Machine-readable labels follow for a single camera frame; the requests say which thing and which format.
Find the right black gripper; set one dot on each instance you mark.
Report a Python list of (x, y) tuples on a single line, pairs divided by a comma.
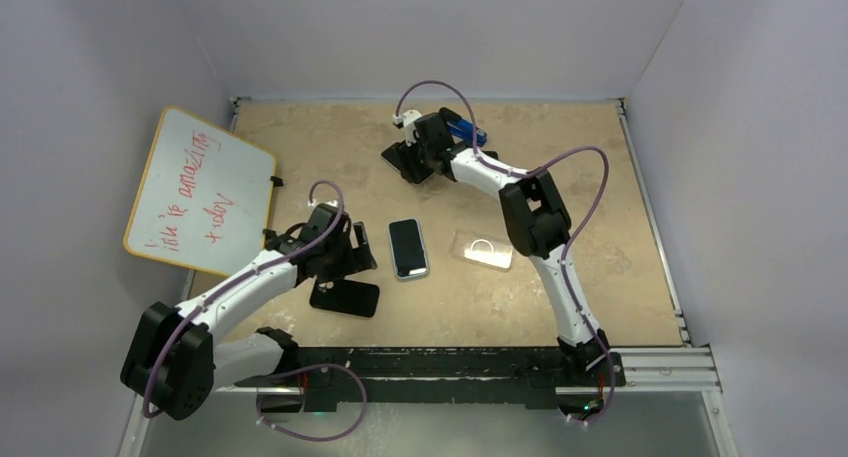
[(405, 156)]

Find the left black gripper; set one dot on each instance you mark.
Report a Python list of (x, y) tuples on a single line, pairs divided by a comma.
[(356, 259)]

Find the black phone case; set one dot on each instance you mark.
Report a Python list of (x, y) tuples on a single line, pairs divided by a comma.
[(346, 297)]

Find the light blue phone case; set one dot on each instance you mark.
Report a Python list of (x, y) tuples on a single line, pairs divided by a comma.
[(396, 268)]

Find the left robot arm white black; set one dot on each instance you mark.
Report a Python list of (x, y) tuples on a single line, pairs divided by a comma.
[(178, 356)]

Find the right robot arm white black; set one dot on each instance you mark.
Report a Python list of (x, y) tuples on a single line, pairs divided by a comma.
[(536, 221)]

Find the black phone pink edge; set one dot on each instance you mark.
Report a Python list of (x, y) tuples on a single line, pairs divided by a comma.
[(490, 157)]

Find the clear magsafe phone case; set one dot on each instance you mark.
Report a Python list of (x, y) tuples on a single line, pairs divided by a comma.
[(483, 250)]

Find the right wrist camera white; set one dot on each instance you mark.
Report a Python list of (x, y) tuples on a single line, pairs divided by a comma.
[(406, 122)]

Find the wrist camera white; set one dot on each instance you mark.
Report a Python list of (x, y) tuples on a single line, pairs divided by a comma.
[(334, 203), (406, 122)]

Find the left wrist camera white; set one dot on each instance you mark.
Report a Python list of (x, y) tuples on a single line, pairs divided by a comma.
[(334, 203)]

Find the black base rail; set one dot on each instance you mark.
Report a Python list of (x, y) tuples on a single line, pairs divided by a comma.
[(534, 377)]

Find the whiteboard with yellow frame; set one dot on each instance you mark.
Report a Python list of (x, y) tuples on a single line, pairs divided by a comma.
[(204, 197)]

